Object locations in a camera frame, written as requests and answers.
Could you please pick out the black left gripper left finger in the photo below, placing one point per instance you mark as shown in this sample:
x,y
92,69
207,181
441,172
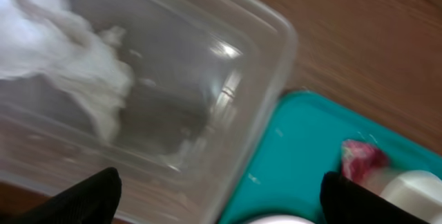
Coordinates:
x,y
92,201

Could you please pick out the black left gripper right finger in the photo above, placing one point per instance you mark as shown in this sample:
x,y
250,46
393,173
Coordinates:
x,y
345,202

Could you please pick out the red snack wrapper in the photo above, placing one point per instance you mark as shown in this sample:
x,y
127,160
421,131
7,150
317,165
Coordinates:
x,y
360,159

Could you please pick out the white cup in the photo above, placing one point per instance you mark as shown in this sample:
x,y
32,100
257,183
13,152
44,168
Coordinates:
x,y
416,192

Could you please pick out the large white plate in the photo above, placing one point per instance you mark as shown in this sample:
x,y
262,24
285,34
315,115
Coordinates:
x,y
278,219

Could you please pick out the clear plastic waste bin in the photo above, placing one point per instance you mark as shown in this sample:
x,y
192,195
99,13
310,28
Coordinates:
x,y
208,73

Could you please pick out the teal plastic tray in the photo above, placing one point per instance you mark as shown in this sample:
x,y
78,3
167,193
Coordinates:
x,y
301,144

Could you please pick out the crumpled white tissue in bin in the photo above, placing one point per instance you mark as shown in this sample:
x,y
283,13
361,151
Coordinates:
x,y
44,37

